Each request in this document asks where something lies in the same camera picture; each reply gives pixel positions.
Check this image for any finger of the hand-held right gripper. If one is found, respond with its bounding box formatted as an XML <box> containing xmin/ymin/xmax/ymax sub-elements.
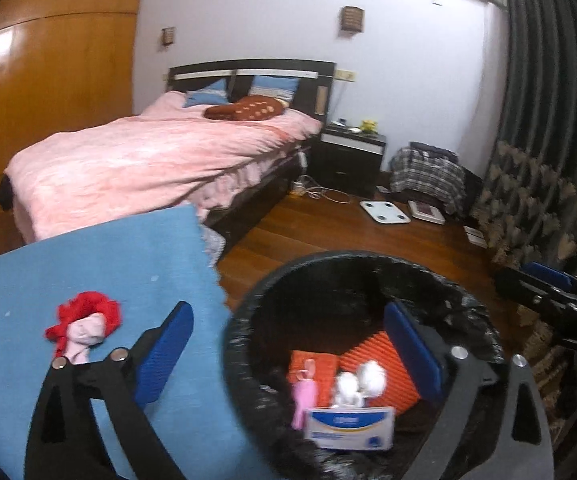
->
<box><xmin>523</xmin><ymin>261</ymin><xmax>577</xmax><ymax>303</ymax></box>
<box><xmin>495</xmin><ymin>267</ymin><xmax>575</xmax><ymax>313</ymax></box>

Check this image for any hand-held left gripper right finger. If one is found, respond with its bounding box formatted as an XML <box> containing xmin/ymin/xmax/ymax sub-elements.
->
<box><xmin>383</xmin><ymin>301</ymin><xmax>554</xmax><ymax>480</ymax></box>

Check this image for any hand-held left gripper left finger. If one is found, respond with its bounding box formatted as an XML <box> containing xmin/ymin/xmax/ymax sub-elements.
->
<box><xmin>23</xmin><ymin>301</ymin><xmax>195</xmax><ymax>480</ymax></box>

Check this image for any white tissue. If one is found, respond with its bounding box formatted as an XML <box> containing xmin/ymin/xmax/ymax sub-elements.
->
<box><xmin>333</xmin><ymin>360</ymin><xmax>387</xmax><ymax>408</ymax></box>

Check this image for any orange ridged foam mat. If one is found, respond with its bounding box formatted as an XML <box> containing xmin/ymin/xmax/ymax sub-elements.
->
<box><xmin>288</xmin><ymin>330</ymin><xmax>422</xmax><ymax>416</ymax></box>

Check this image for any trash bin with black bag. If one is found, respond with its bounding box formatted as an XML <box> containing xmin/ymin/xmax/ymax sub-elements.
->
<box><xmin>221</xmin><ymin>251</ymin><xmax>507</xmax><ymax>480</ymax></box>

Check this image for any white cardboard box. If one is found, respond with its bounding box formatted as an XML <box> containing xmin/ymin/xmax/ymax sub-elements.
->
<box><xmin>305</xmin><ymin>406</ymin><xmax>396</xmax><ymax>452</ymax></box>

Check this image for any pink plastic toy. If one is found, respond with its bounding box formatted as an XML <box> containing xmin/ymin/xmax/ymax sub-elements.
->
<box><xmin>291</xmin><ymin>360</ymin><xmax>319</xmax><ymax>431</ymax></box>

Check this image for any white booklet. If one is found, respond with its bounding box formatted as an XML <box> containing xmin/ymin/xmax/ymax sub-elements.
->
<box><xmin>463</xmin><ymin>225</ymin><xmax>489</xmax><ymax>248</ymax></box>

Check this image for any pink sock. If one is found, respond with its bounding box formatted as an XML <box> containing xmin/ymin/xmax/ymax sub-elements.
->
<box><xmin>63</xmin><ymin>312</ymin><xmax>106</xmax><ymax>365</ymax></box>

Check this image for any red cloth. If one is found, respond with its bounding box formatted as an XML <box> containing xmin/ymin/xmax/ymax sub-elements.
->
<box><xmin>44</xmin><ymin>291</ymin><xmax>123</xmax><ymax>356</ymax></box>

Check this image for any white flat box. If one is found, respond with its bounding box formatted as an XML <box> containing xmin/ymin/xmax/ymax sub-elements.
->
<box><xmin>407</xmin><ymin>200</ymin><xmax>447</xmax><ymax>225</ymax></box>

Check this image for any white bathroom scale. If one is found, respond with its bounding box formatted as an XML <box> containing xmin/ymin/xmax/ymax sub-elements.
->
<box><xmin>359</xmin><ymin>201</ymin><xmax>413</xmax><ymax>226</ymax></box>

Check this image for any plaid clothing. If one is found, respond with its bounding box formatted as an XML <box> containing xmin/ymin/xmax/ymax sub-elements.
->
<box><xmin>390</xmin><ymin>142</ymin><xmax>467</xmax><ymax>216</ymax></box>

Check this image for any dark patterned curtain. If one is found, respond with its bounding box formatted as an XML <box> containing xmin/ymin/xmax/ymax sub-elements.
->
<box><xmin>469</xmin><ymin>0</ymin><xmax>577</xmax><ymax>480</ymax></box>

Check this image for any bed with pink cover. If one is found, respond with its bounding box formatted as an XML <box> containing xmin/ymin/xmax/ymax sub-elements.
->
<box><xmin>4</xmin><ymin>91</ymin><xmax>322</xmax><ymax>241</ymax></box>

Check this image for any dark nightstand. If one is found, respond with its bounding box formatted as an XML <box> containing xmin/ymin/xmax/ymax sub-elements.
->
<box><xmin>313</xmin><ymin>125</ymin><xmax>388</xmax><ymax>198</ymax></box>

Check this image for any black cloth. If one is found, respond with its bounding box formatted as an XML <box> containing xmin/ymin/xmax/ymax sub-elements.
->
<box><xmin>0</xmin><ymin>175</ymin><xmax>17</xmax><ymax>213</ymax></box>

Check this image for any brown dotted cushion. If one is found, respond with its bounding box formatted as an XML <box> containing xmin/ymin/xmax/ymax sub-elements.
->
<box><xmin>203</xmin><ymin>95</ymin><xmax>289</xmax><ymax>122</ymax></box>

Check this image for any blue pillow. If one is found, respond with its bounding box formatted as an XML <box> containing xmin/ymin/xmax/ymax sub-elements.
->
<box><xmin>251</xmin><ymin>75</ymin><xmax>302</xmax><ymax>103</ymax></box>
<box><xmin>183</xmin><ymin>78</ymin><xmax>229</xmax><ymax>108</ymax></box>

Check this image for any wooden wardrobe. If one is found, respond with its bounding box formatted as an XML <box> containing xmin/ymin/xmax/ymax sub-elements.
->
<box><xmin>0</xmin><ymin>0</ymin><xmax>143</xmax><ymax>221</ymax></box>

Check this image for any dark wooden bed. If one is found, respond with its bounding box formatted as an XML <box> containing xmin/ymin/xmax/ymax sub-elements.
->
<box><xmin>166</xmin><ymin>59</ymin><xmax>337</xmax><ymax>261</ymax></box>

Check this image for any white charger cable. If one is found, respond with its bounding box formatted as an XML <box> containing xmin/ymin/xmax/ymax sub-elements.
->
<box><xmin>291</xmin><ymin>149</ymin><xmax>352</xmax><ymax>205</ymax></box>

